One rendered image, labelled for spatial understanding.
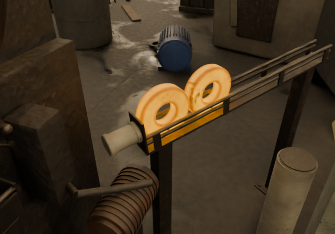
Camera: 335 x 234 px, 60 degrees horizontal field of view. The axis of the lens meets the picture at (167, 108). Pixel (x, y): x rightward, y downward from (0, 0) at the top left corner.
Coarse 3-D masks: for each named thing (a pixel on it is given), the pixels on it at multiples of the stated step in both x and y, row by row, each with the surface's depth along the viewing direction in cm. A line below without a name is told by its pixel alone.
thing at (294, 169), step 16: (288, 160) 89; (304, 160) 89; (272, 176) 95; (288, 176) 88; (304, 176) 86; (272, 192) 96; (288, 192) 91; (304, 192) 90; (272, 208) 98; (288, 208) 94; (272, 224) 101; (288, 224) 98
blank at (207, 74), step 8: (208, 64) 82; (200, 72) 79; (208, 72) 79; (216, 72) 81; (224, 72) 83; (192, 80) 79; (200, 80) 79; (208, 80) 81; (216, 80) 82; (224, 80) 84; (192, 88) 79; (200, 88) 80; (216, 88) 86; (224, 88) 86; (192, 96) 80; (200, 96) 82; (208, 96) 88; (216, 96) 86; (224, 96) 88; (192, 104) 81; (200, 104) 83; (208, 104) 85
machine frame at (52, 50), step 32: (32, 0) 69; (32, 32) 71; (0, 64) 64; (32, 64) 66; (64, 64) 76; (0, 96) 60; (32, 96) 68; (64, 96) 79; (0, 160) 63; (32, 224) 77; (64, 224) 91
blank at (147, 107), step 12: (168, 84) 76; (144, 96) 74; (156, 96) 72; (168, 96) 75; (180, 96) 77; (144, 108) 72; (156, 108) 74; (180, 108) 79; (144, 120) 74; (156, 120) 79; (168, 120) 80
